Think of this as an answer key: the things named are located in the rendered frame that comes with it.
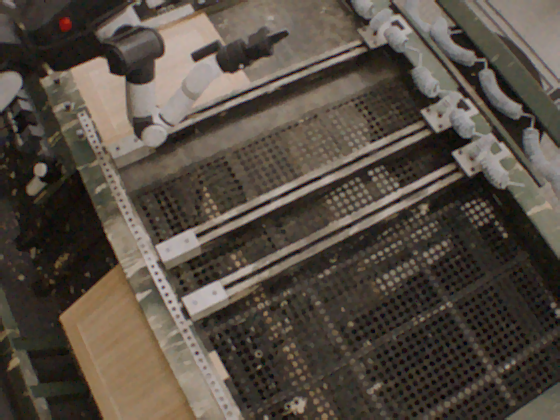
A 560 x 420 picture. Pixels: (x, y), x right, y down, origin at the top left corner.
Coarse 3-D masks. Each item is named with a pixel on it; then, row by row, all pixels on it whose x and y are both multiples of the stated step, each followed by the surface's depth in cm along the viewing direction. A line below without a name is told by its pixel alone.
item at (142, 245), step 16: (96, 144) 208; (112, 176) 203; (112, 192) 201; (128, 208) 198; (128, 224) 196; (144, 240) 194; (144, 256) 192; (160, 272) 190; (160, 288) 187; (176, 304) 185; (176, 320) 183; (192, 336) 181; (192, 352) 179; (208, 368) 178; (208, 384) 176; (224, 400) 174; (224, 416) 172
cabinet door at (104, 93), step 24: (192, 24) 237; (168, 48) 232; (192, 48) 232; (72, 72) 226; (96, 72) 226; (168, 72) 227; (240, 72) 228; (96, 96) 221; (120, 96) 222; (168, 96) 222; (216, 96) 223; (96, 120) 217; (120, 120) 217
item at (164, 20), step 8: (232, 0) 243; (240, 0) 245; (184, 8) 238; (208, 8) 240; (216, 8) 242; (160, 16) 236; (168, 16) 236; (176, 16) 236; (184, 16) 237; (192, 16) 239; (144, 24) 234; (152, 24) 234; (160, 24) 234; (168, 24) 236
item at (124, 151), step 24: (384, 24) 229; (360, 48) 229; (288, 72) 222; (312, 72) 222; (336, 72) 231; (240, 96) 219; (264, 96) 220; (192, 120) 212; (216, 120) 217; (120, 144) 207; (144, 144) 207; (168, 144) 214
